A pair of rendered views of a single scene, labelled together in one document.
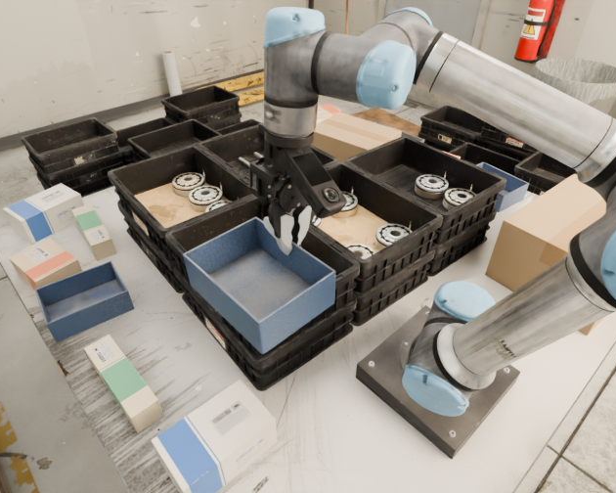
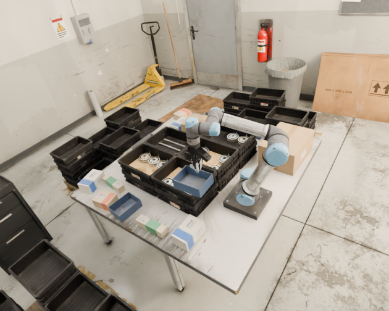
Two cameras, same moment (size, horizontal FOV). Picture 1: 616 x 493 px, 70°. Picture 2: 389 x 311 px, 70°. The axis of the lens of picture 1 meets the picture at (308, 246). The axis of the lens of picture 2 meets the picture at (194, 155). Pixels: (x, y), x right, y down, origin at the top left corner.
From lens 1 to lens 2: 1.01 m
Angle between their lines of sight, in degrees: 5
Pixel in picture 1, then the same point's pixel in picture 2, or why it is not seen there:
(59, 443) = (113, 272)
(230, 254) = (181, 176)
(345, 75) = (206, 131)
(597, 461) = (318, 222)
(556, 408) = (284, 199)
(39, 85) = (32, 123)
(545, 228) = not seen: hidden behind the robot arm
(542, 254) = not seen: hidden behind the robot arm
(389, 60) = (214, 127)
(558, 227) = not seen: hidden behind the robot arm
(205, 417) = (184, 226)
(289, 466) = (211, 234)
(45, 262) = (105, 198)
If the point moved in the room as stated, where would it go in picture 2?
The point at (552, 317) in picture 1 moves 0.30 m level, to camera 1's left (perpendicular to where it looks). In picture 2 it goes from (263, 171) to (212, 184)
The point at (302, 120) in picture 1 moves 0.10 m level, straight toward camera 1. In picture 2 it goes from (197, 140) to (201, 150)
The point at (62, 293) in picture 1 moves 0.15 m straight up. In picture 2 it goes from (115, 207) to (109, 193)
